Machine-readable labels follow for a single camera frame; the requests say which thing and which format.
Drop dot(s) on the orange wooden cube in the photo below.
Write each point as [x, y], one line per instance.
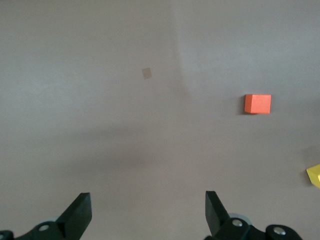
[258, 104]

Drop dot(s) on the small brown tape patch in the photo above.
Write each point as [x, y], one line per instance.
[147, 73]

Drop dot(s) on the yellow wooden cube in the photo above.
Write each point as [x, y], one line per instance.
[315, 175]

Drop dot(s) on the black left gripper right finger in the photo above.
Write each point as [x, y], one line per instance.
[215, 212]

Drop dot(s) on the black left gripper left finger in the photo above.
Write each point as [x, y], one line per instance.
[77, 215]

